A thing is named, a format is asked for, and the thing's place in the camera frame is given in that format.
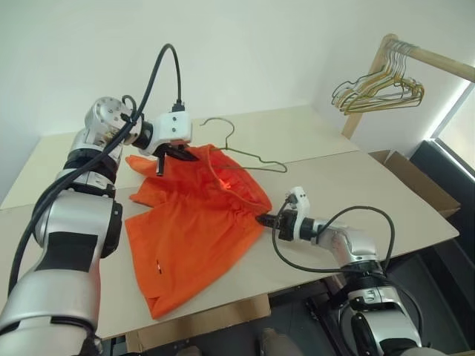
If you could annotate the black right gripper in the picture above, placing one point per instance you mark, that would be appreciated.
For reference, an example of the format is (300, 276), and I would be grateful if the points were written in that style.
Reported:
(287, 226)

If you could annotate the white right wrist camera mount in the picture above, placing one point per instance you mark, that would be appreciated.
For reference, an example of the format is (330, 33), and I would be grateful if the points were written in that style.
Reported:
(301, 202)

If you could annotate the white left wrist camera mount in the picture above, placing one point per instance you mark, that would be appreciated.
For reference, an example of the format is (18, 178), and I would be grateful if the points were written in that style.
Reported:
(172, 126)

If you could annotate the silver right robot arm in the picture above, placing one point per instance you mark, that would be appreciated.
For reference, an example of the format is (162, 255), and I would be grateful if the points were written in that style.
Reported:
(356, 244)

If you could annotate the wooden clothes rack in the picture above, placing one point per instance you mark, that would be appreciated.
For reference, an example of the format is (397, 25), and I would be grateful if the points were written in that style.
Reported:
(430, 57)

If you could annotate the dark rounded shape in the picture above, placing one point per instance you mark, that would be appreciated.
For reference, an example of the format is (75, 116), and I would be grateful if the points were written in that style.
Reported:
(276, 343)
(193, 351)

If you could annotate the black metal table frame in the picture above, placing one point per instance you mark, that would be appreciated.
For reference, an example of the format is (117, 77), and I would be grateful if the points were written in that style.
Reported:
(326, 300)

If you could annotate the orange t-shirt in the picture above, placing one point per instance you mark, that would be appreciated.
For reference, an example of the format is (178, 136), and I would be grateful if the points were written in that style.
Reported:
(185, 237)

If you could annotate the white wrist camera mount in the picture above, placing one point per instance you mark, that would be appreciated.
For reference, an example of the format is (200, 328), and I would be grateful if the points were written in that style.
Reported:
(172, 126)
(301, 202)

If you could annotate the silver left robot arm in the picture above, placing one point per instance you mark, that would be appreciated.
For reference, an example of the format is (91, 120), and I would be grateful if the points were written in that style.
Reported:
(70, 237)

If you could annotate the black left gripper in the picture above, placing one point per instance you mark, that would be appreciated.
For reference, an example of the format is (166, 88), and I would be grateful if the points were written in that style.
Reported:
(160, 163)

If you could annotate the open cardboard box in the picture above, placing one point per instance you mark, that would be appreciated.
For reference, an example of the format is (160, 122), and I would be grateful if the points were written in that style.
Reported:
(419, 178)

